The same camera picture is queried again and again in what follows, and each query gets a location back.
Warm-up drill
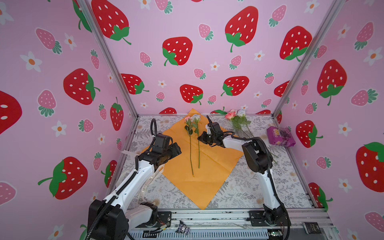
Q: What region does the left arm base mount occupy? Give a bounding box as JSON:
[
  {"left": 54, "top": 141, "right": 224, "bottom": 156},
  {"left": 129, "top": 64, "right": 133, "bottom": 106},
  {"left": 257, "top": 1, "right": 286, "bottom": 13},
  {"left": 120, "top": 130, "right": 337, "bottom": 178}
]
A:
[{"left": 140, "top": 202, "right": 172, "bottom": 228}]

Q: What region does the aluminium corner post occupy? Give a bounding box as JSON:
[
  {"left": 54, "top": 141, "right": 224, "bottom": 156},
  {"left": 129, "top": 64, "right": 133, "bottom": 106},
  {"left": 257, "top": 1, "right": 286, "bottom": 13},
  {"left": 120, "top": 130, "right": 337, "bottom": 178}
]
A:
[
  {"left": 78, "top": 0, "right": 139, "bottom": 120},
  {"left": 272, "top": 0, "right": 345, "bottom": 120}
]

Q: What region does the purple snack bag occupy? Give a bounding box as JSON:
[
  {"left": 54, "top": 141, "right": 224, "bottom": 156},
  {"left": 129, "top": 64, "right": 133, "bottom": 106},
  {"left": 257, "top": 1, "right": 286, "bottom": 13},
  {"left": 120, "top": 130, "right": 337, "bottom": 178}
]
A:
[{"left": 267, "top": 126, "right": 296, "bottom": 148}]

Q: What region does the aluminium corner post left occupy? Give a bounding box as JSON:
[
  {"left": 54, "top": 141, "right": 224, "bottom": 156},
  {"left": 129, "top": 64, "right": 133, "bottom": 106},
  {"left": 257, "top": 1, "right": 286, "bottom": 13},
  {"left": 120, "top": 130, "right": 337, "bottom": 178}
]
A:
[{"left": 78, "top": 0, "right": 139, "bottom": 120}]

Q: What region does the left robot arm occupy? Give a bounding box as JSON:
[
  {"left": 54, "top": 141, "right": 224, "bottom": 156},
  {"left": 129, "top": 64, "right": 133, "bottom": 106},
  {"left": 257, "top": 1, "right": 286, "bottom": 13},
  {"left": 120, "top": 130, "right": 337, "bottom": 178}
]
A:
[{"left": 85, "top": 119, "right": 182, "bottom": 240}]

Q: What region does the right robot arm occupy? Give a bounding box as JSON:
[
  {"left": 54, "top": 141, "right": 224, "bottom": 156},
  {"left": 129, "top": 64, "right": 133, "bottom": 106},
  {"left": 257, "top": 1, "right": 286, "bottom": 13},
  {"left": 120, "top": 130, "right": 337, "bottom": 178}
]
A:
[{"left": 198, "top": 117, "right": 292, "bottom": 240}]

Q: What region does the pale pink fake rose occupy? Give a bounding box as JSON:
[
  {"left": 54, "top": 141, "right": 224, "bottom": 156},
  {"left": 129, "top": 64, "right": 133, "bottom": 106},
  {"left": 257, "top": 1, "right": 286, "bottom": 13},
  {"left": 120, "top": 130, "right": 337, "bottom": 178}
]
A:
[{"left": 185, "top": 116, "right": 194, "bottom": 177}]

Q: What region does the orange wrapping paper sheet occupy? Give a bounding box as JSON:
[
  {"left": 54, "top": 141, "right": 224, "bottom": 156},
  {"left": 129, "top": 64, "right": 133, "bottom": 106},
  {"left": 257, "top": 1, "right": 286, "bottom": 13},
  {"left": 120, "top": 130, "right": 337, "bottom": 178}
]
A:
[{"left": 145, "top": 116, "right": 244, "bottom": 210}]

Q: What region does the white blue fake rose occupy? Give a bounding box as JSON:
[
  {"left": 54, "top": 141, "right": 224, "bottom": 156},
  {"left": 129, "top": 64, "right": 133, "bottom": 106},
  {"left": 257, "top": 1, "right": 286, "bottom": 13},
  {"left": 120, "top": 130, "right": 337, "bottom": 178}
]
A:
[{"left": 237, "top": 110, "right": 254, "bottom": 138}]

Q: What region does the clear ribbon strip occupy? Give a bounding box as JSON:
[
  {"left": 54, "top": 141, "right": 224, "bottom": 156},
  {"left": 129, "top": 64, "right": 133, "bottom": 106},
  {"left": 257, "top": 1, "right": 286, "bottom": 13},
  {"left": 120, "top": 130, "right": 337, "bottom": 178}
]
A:
[{"left": 117, "top": 164, "right": 164, "bottom": 206}]

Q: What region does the small black box right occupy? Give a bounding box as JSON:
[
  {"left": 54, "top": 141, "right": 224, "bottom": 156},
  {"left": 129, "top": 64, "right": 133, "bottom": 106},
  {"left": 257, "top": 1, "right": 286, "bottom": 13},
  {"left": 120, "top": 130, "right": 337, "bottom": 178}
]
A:
[{"left": 303, "top": 222, "right": 322, "bottom": 235}]

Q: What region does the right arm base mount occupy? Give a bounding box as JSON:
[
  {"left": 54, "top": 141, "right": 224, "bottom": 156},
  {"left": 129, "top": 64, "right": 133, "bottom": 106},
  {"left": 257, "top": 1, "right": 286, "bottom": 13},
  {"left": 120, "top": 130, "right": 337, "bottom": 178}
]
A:
[{"left": 249, "top": 208, "right": 292, "bottom": 227}]

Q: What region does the aluminium corner post right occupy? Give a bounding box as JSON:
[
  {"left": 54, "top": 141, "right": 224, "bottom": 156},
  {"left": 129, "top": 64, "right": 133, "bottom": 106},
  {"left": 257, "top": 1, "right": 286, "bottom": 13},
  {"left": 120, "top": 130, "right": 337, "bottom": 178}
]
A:
[{"left": 272, "top": 0, "right": 345, "bottom": 120}]

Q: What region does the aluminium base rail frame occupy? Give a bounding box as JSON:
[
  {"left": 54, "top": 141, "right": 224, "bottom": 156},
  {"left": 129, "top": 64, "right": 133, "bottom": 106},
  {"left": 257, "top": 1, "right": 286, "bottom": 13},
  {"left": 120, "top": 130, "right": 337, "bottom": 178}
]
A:
[{"left": 130, "top": 209, "right": 341, "bottom": 240}]

